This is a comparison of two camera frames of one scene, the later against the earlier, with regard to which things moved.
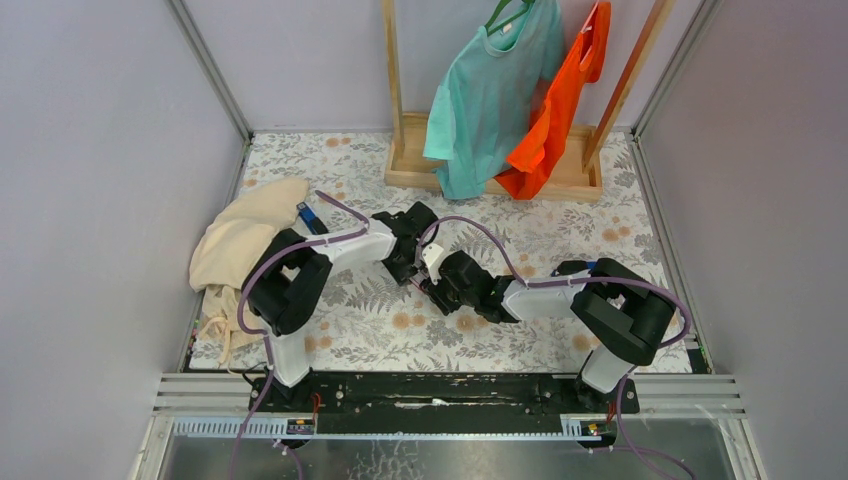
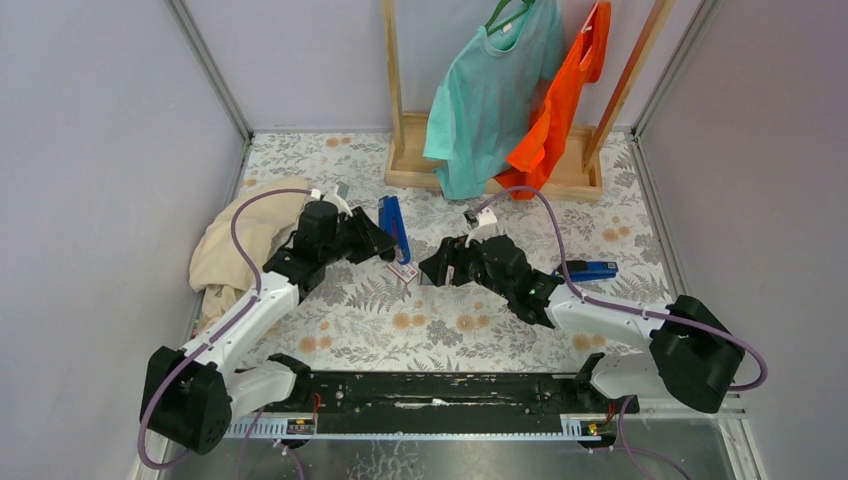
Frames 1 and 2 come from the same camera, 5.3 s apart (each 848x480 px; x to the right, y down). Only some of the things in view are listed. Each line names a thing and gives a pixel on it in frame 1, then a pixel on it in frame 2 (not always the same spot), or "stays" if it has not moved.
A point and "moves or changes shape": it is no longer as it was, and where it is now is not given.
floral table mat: (367, 319) stays
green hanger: (491, 30) stays
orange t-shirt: (585, 59) stays
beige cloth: (225, 247) stays
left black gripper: (399, 274) → (372, 239)
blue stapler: (316, 226) moves or changes shape
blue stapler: (574, 266) stays
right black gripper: (436, 297) → (436, 265)
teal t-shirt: (480, 106) stays
